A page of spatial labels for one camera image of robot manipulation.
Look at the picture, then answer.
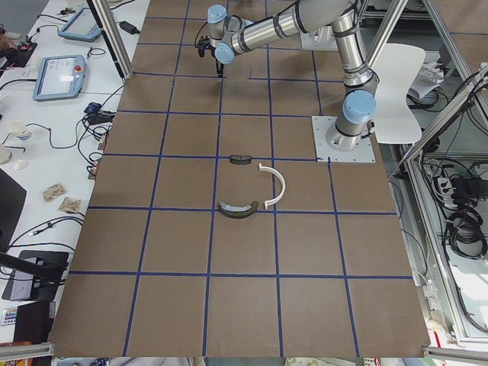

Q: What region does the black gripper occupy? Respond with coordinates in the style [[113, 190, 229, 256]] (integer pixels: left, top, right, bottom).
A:
[[214, 56, 225, 78]]

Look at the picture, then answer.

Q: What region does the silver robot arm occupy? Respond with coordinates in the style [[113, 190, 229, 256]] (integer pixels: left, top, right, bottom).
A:
[[195, 0, 379, 152]]

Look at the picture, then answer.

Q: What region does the small black brake pad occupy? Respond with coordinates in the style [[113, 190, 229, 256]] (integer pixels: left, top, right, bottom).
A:
[[229, 155, 252, 165]]

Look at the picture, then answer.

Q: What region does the white curved plastic part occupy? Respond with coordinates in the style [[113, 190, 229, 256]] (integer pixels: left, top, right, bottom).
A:
[[258, 163, 286, 210]]

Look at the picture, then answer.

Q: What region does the black power adapter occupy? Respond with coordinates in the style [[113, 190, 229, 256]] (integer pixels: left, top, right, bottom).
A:
[[119, 21, 140, 34]]

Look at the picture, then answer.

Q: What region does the dark green brake shoe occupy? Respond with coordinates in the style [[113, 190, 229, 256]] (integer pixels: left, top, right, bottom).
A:
[[218, 201, 258, 219]]

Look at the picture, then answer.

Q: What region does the upper blue teach pendant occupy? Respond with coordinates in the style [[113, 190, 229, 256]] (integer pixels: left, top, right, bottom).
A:
[[58, 7, 101, 42]]

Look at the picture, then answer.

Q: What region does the blue teach pendant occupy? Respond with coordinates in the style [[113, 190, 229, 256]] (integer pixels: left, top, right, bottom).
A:
[[58, 7, 101, 42], [33, 54, 86, 101]]

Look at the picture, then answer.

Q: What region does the lower blue teach pendant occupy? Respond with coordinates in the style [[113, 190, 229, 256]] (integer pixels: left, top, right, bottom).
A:
[[33, 54, 86, 101]]

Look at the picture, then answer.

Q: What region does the white paper cup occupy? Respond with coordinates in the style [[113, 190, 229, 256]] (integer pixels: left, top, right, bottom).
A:
[[8, 120, 32, 140]]

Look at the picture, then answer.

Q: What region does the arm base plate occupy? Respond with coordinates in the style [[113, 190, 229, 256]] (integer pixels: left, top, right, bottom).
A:
[[312, 116, 376, 163]]

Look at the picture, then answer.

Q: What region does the aluminium frame post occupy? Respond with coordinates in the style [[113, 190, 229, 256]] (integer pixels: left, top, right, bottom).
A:
[[87, 0, 133, 80]]

